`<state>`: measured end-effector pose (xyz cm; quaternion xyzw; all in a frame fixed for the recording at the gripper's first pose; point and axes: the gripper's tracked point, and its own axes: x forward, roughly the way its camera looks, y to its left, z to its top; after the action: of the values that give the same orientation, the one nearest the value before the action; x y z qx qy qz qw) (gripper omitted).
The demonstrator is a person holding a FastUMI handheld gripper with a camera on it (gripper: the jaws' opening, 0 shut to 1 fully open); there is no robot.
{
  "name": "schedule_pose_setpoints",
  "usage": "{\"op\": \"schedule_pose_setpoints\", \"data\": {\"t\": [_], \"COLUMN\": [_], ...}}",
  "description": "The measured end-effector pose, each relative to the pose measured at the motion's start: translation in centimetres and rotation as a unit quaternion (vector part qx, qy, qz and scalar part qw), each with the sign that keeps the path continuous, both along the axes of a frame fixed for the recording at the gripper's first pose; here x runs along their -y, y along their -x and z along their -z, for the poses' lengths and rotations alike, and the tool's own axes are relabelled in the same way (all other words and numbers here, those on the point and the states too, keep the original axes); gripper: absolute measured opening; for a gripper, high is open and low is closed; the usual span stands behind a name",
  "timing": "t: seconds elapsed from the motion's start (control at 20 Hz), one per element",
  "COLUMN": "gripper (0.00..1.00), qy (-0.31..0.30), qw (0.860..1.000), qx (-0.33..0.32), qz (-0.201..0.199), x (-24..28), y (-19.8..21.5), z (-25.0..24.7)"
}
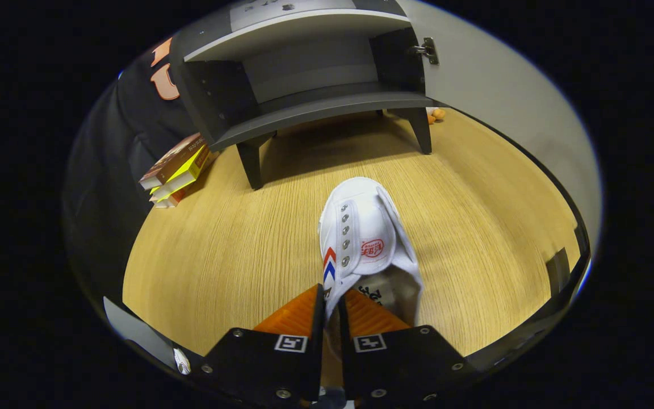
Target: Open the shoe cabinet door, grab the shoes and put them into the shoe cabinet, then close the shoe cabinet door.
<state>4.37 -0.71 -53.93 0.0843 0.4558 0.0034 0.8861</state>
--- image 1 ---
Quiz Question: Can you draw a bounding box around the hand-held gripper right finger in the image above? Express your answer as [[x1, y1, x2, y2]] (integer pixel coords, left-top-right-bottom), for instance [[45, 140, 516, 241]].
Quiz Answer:
[[338, 289, 478, 405]]

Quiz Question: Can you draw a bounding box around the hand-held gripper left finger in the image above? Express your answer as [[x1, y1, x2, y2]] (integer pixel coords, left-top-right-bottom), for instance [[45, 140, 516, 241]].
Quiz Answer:
[[201, 284, 326, 407]]

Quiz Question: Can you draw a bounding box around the white canvas shoe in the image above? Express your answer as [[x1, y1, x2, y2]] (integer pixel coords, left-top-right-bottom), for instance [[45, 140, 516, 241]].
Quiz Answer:
[[318, 177, 424, 364]]

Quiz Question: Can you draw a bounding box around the dark grey shoe cabinet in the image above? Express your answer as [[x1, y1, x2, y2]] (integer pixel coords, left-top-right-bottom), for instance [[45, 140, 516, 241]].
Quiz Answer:
[[171, 0, 447, 191]]

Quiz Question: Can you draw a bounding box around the metal door hinge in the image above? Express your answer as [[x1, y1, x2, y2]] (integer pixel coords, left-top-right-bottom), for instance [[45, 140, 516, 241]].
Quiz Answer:
[[412, 38, 440, 65]]

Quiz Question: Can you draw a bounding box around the orange cover book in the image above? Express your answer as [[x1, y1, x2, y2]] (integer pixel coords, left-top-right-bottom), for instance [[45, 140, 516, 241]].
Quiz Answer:
[[154, 165, 203, 208]]

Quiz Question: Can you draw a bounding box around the yellow cover book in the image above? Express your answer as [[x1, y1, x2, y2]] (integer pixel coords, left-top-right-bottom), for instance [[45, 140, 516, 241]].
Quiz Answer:
[[150, 145, 214, 201]]

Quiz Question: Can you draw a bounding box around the brown cover book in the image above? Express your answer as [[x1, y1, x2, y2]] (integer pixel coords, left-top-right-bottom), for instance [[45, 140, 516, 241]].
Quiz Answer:
[[139, 133, 208, 190]]

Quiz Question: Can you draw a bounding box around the black backdrop cloth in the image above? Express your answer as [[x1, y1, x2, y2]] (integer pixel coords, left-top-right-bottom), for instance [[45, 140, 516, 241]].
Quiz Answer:
[[63, 34, 203, 307]]

